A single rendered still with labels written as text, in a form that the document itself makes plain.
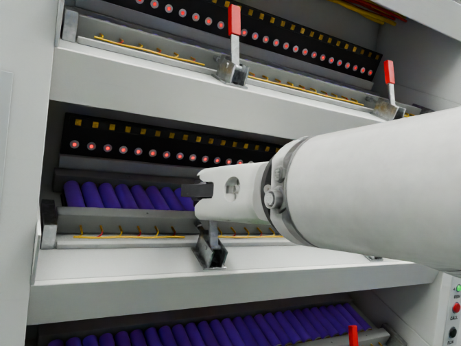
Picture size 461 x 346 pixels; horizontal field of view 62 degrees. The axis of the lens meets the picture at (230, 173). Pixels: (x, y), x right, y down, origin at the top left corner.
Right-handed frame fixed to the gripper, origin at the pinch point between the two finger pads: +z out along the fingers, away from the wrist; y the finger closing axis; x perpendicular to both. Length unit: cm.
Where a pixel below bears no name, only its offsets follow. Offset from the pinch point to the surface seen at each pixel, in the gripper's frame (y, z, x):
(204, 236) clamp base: -0.8, 0.0, -4.8
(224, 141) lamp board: 7.3, 10.5, 8.4
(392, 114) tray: 25.7, -4.8, 12.6
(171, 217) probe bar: -3.5, 3.3, -2.8
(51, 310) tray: -16.1, -0.8, -11.2
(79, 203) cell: -13.2, 6.2, -1.7
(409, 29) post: 43, 4, 33
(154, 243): -5.8, 1.9, -5.7
